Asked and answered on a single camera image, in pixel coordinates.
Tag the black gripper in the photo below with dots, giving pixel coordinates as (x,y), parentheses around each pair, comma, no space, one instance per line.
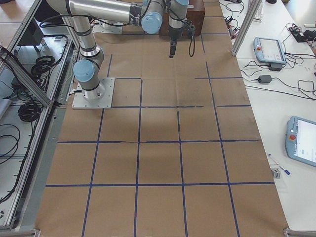
(175,34)

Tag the dark wooden drawer cabinet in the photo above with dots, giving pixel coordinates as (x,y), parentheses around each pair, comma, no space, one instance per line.
(195,13)

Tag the black power adapter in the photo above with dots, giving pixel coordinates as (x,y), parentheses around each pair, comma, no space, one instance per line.
(264,79)

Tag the blue teach pendant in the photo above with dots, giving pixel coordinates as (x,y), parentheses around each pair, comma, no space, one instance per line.
(269,50)
(300,140)

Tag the aluminium frame post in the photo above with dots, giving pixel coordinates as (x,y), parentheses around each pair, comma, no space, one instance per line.
(254,6)

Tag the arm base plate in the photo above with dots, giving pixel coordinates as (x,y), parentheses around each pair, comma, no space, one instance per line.
(99,98)

